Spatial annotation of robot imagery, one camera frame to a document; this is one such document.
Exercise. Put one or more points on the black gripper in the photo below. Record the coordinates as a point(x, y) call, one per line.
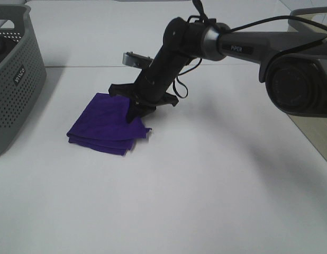
point(150, 87)

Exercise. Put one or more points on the purple towel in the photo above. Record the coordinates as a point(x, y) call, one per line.
point(102, 126)

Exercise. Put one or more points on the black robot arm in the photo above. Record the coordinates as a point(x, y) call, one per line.
point(293, 65)

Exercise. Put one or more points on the grey perforated plastic basket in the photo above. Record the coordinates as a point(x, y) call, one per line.
point(22, 72)

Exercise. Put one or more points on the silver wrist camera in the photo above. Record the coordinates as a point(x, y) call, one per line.
point(137, 61)

